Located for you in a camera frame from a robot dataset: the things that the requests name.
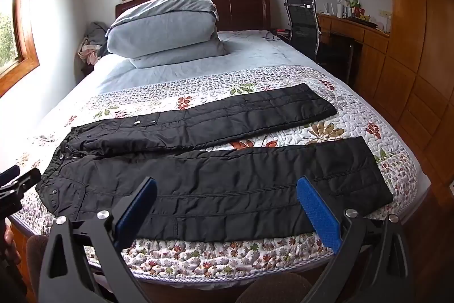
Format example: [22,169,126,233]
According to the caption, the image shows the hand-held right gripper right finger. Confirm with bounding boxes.
[296,176,416,303]

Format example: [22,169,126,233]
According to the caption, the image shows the black pants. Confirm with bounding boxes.
[35,83,394,243]

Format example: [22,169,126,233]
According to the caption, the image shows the dark wooden bed headboard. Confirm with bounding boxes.
[115,0,272,32]

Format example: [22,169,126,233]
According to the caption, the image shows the black mesh office chair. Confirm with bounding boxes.
[283,0,323,63]

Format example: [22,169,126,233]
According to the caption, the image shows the black keyboard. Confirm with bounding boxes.
[345,17,379,29]

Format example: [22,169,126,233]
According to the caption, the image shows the floral quilted bedspread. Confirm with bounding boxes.
[10,65,431,284]

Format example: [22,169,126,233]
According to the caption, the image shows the person's left hand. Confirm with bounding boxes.
[0,227,22,265]

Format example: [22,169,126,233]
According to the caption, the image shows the wooden wardrobe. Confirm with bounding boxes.
[355,0,454,190]

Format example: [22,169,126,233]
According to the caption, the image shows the pink cloth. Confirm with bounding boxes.
[78,42,99,66]

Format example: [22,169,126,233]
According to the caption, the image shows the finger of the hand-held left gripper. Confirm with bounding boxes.
[0,165,21,187]
[14,168,42,199]

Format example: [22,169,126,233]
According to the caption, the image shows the wooden desk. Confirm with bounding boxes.
[317,14,391,92]

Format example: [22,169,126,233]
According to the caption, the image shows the black cable on bed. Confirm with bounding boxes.
[263,28,290,41]

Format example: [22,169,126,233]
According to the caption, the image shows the grey garment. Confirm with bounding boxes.
[84,22,111,50]

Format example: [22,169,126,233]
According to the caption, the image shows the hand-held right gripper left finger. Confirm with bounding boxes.
[38,177,157,303]

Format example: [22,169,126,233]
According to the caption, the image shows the brown fuzzy cloth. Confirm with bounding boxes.
[26,235,49,303]

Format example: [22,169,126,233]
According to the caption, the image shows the grey-blue pillow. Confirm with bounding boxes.
[129,38,228,68]

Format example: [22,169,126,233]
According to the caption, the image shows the light blue bed sheet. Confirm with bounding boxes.
[76,30,334,101]

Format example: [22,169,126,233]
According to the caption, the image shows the folded grey-blue duvet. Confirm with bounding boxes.
[106,0,220,59]

